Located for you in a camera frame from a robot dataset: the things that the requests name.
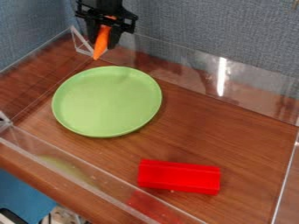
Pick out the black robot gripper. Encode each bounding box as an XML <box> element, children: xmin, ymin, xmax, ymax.
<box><xmin>77</xmin><ymin>0</ymin><xmax>138</xmax><ymax>50</ymax></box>

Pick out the orange toy carrot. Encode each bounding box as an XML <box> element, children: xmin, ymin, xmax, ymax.
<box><xmin>93</xmin><ymin>24</ymin><xmax>111</xmax><ymax>60</ymax></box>

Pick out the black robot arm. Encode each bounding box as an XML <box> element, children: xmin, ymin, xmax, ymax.
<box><xmin>77</xmin><ymin>0</ymin><xmax>138</xmax><ymax>50</ymax></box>

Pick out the green round plate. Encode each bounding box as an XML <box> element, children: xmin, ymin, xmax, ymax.
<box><xmin>51</xmin><ymin>66</ymin><xmax>163</xmax><ymax>137</ymax></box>

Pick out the red rectangular block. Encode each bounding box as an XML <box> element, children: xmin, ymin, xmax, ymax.
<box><xmin>138</xmin><ymin>159</ymin><xmax>221</xmax><ymax>195</ymax></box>

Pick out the clear acrylic enclosure wall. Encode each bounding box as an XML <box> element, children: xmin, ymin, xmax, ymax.
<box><xmin>0</xmin><ymin>29</ymin><xmax>299</xmax><ymax>224</ymax></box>

